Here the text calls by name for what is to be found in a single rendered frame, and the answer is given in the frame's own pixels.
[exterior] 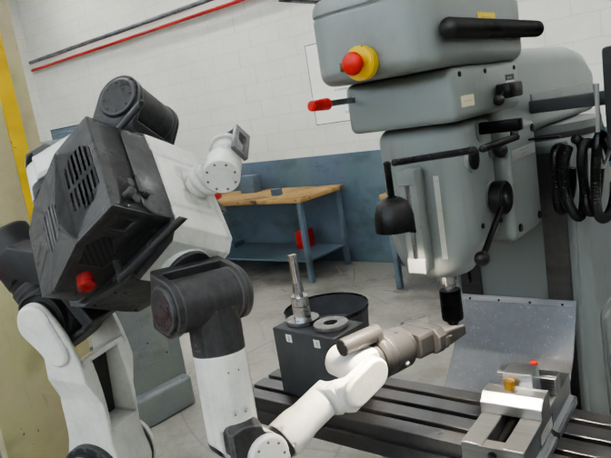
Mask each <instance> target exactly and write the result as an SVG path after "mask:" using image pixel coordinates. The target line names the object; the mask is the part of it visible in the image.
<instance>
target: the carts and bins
mask: <svg viewBox="0 0 611 458"><path fill-rule="evenodd" d="M308 300H309V305H310V311H311V312H315V313H318V314H319V315H322V316H327V317H329V316H343V317H346V318H347V319H348V320H350V321H357V322H362V323H364V327H365V328H366V327H367V326H369V320H368V308H367V307H368V299H367V298H366V297H365V296H363V295H361V294H355V293H329V294H319V295H314V296H310V297H308ZM284 314H285V319H287V318H288V317H289V316H291V315H293V309H292V305H291V304H290V305H289V306H288V307H287V308H286V309H285V311H284Z"/></svg>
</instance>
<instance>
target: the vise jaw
mask: <svg viewBox="0 0 611 458"><path fill-rule="evenodd" d="M480 406H481V412H484V413H494V414H500V415H505V416H512V417H517V418H523V419H528V420H534V421H539V422H543V420H544V419H545V417H546V414H547V412H548V411H549V406H550V401H549V391H548V390H541V389H534V388H527V387H520V386H516V388H515V390H513V391H507V390H505V387H504V385H503V384H500V383H488V384H487V385H486V387H485V388H484V390H483V391H482V395H481V400H480Z"/></svg>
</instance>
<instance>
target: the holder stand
mask: <svg viewBox="0 0 611 458"><path fill-rule="evenodd" d="M364 328H365V327H364V323H362V322H357V321H350V320H348V319H347V318H346V317H343V316H329V317H327V316H322V315H319V314H318V313H315V312H311V318H309V319H307V320H304V321H296V320H295V319H294V315H291V316H289V317H288V318H287V319H286V320H285V322H283V323H281V324H279V325H277V326H275V327H273V331H274V337H275V346H276V351H277V357H278V362H279V367H280V373H281V377H282V383H283V388H284V391H285V392H287V393H292V394H296V395H299V396H303V395H304V394H305V393H306V392H307V391H308V390H309V389H310V388H311V387H313V386H314V385H315V384H316V383H317V382H318V381H319V380H321V381H324V382H330V381H334V380H336V379H340V378H338V377H336V376H333V375H332V374H330V373H329V372H328V371H327V370H326V355H327V353H328V351H329V350H330V349H331V348H332V347H333V346H334V345H336V341H337V340H339V339H341V338H343V337H345V336H348V335H349V334H353V333H355V332H357V331H359V330H362V329H364Z"/></svg>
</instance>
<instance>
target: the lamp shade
mask: <svg viewBox="0 0 611 458"><path fill-rule="evenodd" d="M374 221H375V228H376V234H381V235H392V234H403V233H408V232H411V231H413V230H415V229H416V222H415V215H414V212H413V210H412V207H411V205H410V203H409V202H408V201H407V200H406V199H404V198H402V197H400V196H396V195H395V196H393V197H387V198H384V199H382V200H381V201H380V202H379V203H378V204H377V205H376V211H375V216H374Z"/></svg>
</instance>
